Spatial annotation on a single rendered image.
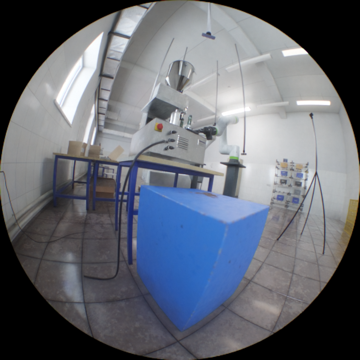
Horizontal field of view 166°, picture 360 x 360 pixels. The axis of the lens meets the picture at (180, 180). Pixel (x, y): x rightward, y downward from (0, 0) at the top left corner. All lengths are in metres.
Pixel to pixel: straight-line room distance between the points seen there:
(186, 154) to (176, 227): 0.64
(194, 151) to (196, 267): 0.81
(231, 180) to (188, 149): 0.80
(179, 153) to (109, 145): 10.50
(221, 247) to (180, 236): 0.13
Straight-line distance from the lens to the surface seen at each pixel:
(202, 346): 0.72
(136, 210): 0.77
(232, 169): 1.56
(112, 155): 2.57
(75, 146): 2.40
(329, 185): 6.27
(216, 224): 0.27
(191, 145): 0.95
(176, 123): 0.93
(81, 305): 0.80
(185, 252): 0.37
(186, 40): 4.35
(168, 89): 1.02
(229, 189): 1.55
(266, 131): 6.81
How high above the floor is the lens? 0.68
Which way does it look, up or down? 2 degrees down
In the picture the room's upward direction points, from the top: 9 degrees clockwise
